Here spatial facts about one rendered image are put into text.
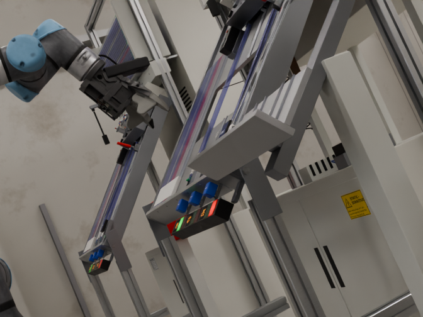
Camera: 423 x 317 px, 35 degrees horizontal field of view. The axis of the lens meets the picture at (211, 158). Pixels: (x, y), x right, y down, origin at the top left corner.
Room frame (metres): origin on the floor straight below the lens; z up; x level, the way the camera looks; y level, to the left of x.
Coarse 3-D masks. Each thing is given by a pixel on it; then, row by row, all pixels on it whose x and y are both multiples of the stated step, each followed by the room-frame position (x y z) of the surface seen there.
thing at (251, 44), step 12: (264, 12) 1.75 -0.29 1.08; (276, 12) 1.61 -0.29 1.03; (264, 24) 1.69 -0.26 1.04; (252, 36) 1.76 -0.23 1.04; (252, 48) 1.69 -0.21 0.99; (216, 60) 2.15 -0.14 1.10; (228, 60) 1.94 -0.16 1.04; (240, 60) 1.78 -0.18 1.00; (252, 60) 1.84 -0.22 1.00; (228, 72) 1.86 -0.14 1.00
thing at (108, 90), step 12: (96, 72) 1.53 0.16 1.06; (84, 84) 1.51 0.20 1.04; (96, 84) 1.53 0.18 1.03; (108, 84) 1.54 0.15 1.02; (120, 84) 1.53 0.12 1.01; (96, 96) 1.54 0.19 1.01; (108, 96) 1.51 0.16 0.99; (120, 96) 1.53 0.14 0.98; (132, 96) 1.54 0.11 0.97; (108, 108) 1.54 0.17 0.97; (120, 108) 1.52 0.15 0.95
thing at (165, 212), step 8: (232, 176) 1.42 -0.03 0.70; (192, 184) 1.58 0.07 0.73; (200, 184) 1.55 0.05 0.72; (224, 184) 1.49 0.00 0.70; (232, 184) 1.47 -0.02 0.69; (176, 192) 1.72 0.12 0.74; (184, 192) 1.65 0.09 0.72; (200, 192) 1.61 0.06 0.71; (224, 192) 1.55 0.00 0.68; (168, 200) 1.78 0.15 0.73; (176, 200) 1.74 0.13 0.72; (208, 200) 1.65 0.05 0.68; (152, 208) 1.95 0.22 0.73; (160, 208) 1.88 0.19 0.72; (168, 208) 1.85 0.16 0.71; (192, 208) 1.77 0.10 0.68; (152, 216) 2.00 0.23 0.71; (160, 216) 1.97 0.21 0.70; (168, 216) 1.94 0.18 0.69; (176, 216) 1.90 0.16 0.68
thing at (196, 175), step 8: (232, 112) 1.61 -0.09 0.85; (224, 120) 1.65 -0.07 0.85; (216, 128) 1.71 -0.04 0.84; (216, 136) 1.66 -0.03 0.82; (200, 144) 1.81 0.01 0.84; (208, 144) 1.71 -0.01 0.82; (192, 152) 1.87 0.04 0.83; (184, 176) 1.83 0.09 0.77; (192, 176) 1.70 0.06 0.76; (200, 176) 1.61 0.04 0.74; (184, 184) 1.78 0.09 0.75
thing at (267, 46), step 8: (288, 0) 1.32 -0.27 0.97; (280, 16) 1.30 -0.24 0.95; (280, 24) 1.30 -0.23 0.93; (272, 32) 1.29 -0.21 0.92; (272, 40) 1.29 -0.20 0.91; (264, 48) 1.28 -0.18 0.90; (264, 56) 1.28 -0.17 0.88; (256, 64) 1.28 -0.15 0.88; (256, 72) 1.27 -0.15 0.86; (256, 80) 1.26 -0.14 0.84; (248, 88) 1.25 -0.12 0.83; (248, 96) 1.25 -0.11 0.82; (240, 104) 1.24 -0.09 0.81; (240, 112) 1.24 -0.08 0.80; (232, 120) 1.24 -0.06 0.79
